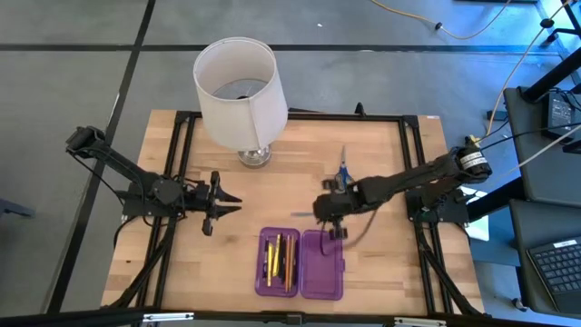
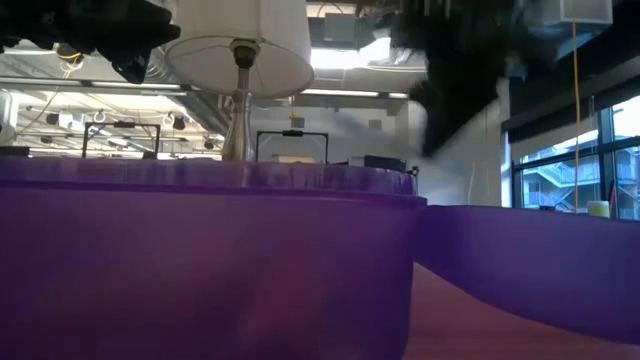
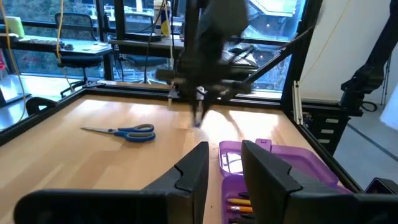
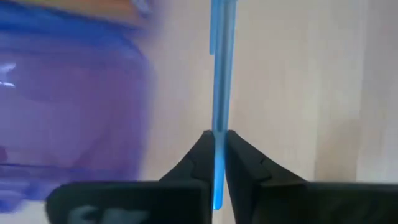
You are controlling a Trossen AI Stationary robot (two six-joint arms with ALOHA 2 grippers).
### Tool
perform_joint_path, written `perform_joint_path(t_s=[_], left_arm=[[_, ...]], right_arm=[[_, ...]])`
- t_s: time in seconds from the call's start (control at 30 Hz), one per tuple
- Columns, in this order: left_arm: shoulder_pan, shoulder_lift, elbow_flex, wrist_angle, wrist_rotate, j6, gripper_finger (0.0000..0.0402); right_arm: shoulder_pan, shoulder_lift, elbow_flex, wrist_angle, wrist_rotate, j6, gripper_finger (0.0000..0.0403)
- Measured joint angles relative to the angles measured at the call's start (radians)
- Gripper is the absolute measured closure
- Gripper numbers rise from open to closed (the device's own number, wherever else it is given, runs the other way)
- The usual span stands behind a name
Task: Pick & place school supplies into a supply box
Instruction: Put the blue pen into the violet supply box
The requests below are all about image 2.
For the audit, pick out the yellow-green cup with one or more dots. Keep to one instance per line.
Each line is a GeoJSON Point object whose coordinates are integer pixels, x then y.
{"type": "Point", "coordinates": [598, 209]}

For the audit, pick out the grey ceiling unit box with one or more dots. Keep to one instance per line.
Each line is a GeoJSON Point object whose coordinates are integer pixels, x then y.
{"type": "Point", "coordinates": [340, 27]}

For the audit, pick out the long ceiling light strip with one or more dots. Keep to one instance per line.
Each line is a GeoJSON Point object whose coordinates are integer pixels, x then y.
{"type": "Point", "coordinates": [345, 93]}
{"type": "Point", "coordinates": [110, 85]}

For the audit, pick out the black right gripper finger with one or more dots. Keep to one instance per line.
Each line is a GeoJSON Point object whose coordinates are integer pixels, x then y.
{"type": "Point", "coordinates": [450, 125]}

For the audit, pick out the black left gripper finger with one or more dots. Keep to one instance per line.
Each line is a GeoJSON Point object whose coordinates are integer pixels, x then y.
{"type": "Point", "coordinates": [131, 67]}

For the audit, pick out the right purple plastic bowl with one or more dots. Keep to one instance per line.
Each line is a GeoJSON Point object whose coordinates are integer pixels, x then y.
{"type": "Point", "coordinates": [540, 260]}

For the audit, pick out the black computer monitor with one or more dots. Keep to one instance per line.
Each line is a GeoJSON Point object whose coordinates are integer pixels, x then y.
{"type": "Point", "coordinates": [384, 162]}

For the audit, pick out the dark framed window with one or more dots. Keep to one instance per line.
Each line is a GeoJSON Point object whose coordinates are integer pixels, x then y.
{"type": "Point", "coordinates": [600, 170]}

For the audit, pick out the white shade table lamp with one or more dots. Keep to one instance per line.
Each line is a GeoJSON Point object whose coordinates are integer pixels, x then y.
{"type": "Point", "coordinates": [215, 25]}

